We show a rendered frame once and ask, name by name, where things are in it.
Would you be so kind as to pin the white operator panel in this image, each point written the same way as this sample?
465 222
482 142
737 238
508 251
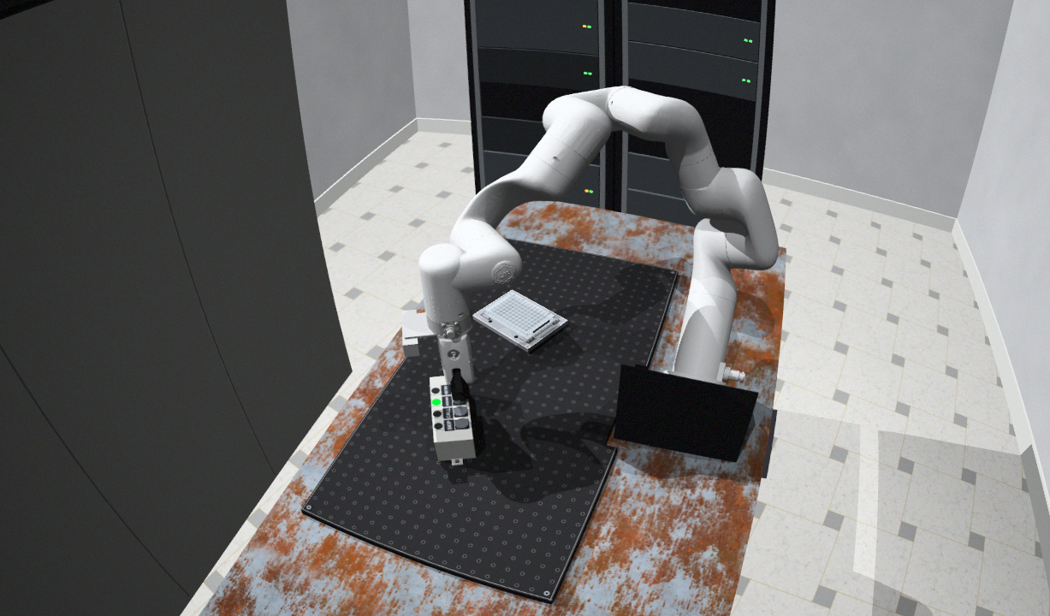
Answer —
453 438

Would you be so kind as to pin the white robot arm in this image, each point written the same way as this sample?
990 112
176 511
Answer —
478 258

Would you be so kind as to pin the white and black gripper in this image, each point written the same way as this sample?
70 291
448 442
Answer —
456 353

